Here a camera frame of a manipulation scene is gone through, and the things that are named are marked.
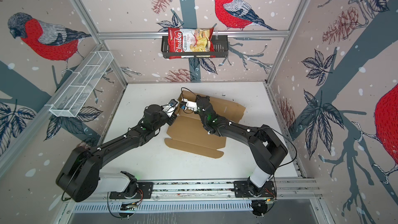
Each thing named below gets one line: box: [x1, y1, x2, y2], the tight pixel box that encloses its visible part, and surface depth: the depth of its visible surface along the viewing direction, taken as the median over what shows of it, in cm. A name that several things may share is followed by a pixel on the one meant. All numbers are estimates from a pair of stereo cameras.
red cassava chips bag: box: [167, 27, 216, 60], surface depth 90 cm
